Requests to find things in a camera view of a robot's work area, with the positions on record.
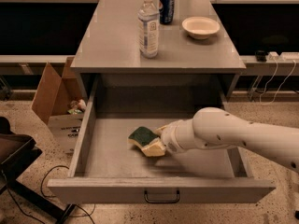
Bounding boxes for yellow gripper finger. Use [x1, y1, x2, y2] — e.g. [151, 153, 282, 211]
[154, 125, 168, 136]
[156, 141, 166, 156]

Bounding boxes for green and yellow sponge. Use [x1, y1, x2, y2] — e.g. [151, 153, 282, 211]
[128, 126, 162, 157]

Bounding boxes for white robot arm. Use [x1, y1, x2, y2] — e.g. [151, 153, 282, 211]
[157, 107, 299, 173]

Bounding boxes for open grey top drawer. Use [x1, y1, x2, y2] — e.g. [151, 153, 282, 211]
[47, 75, 277, 204]

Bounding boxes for grey drawer cabinet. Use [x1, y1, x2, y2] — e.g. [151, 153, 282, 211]
[71, 0, 245, 118]

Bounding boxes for brown cardboard box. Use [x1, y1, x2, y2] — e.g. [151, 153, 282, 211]
[32, 58, 85, 153]

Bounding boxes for clear plastic water bottle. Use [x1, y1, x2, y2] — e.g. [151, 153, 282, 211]
[138, 0, 160, 58]

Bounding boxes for black power adapter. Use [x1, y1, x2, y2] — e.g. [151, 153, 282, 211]
[255, 50, 267, 63]

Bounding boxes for blue soda can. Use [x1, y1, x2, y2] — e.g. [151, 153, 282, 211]
[159, 0, 175, 24]

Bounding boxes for white power strip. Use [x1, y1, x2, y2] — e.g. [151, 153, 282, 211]
[268, 51, 299, 61]

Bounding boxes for black chair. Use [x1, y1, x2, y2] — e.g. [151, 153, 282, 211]
[0, 117, 75, 224]

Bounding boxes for black drawer handle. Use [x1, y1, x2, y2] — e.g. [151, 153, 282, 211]
[143, 190, 180, 204]

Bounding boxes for black floor cable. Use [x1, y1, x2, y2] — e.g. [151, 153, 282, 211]
[0, 164, 97, 224]

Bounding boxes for white cable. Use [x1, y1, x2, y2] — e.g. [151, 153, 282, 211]
[259, 58, 297, 105]

